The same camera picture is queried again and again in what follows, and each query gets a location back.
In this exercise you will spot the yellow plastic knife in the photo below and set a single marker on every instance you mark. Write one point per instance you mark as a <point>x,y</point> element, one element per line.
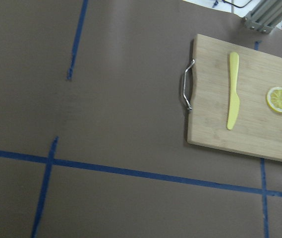
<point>234,101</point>

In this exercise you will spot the wooden cutting board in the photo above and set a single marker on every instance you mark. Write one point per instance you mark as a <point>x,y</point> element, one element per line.
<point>258,129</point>

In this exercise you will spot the yellow lemon slice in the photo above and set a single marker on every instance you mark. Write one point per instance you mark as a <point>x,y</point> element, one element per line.
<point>274,99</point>

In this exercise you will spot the aluminium frame post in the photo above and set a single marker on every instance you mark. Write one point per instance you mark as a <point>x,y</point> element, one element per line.
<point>264,17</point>

